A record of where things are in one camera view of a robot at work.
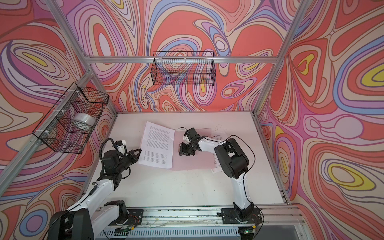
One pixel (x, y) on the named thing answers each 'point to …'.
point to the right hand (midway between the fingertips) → (181, 156)
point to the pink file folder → (201, 160)
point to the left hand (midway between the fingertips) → (142, 149)
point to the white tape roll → (84, 120)
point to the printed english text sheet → (156, 148)
